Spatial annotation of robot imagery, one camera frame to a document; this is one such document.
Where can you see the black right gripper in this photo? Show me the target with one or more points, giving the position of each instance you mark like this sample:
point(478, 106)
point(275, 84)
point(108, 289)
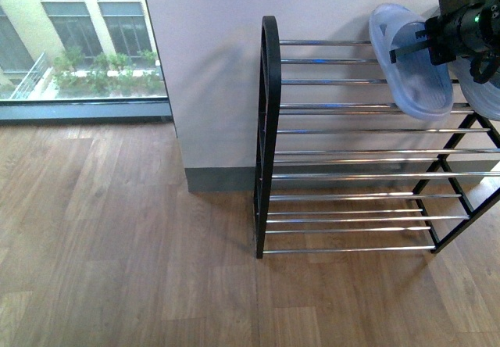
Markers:
point(466, 29)

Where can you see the light blue slide sandal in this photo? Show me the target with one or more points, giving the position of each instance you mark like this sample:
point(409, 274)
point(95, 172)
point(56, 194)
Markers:
point(483, 98)
point(419, 89)

